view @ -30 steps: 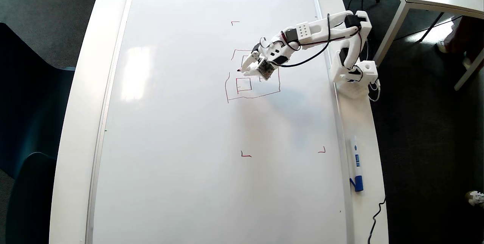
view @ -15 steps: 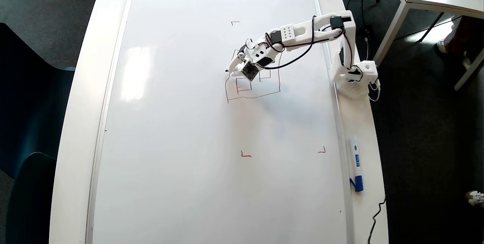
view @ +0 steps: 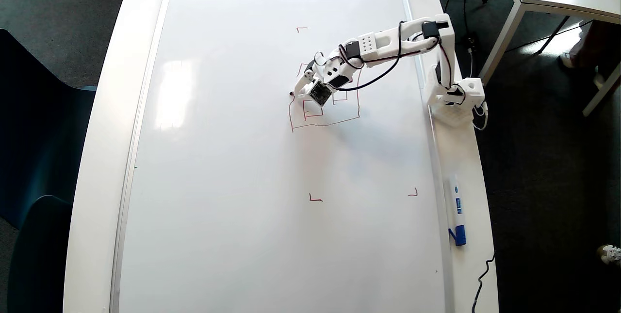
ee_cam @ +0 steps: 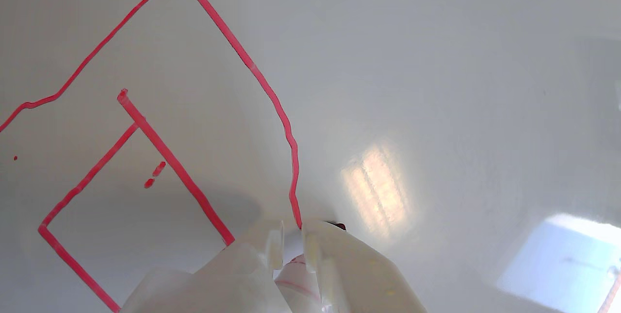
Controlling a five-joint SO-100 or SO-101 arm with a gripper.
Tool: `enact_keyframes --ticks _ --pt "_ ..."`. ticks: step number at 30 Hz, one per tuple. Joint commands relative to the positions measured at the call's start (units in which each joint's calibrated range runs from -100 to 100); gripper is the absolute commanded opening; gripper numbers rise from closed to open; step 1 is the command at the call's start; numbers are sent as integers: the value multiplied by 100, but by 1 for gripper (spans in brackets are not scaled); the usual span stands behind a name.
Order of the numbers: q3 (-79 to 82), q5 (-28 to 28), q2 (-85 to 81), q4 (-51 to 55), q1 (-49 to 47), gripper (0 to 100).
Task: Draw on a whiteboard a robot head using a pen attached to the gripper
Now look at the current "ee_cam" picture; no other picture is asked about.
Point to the white whiteboard with aluminium frame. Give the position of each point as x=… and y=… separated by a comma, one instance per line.
x=436, y=85

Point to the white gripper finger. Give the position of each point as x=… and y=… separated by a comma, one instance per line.
x=354, y=274
x=228, y=279

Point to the red whiteboard marker pen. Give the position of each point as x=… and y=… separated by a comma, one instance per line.
x=296, y=288

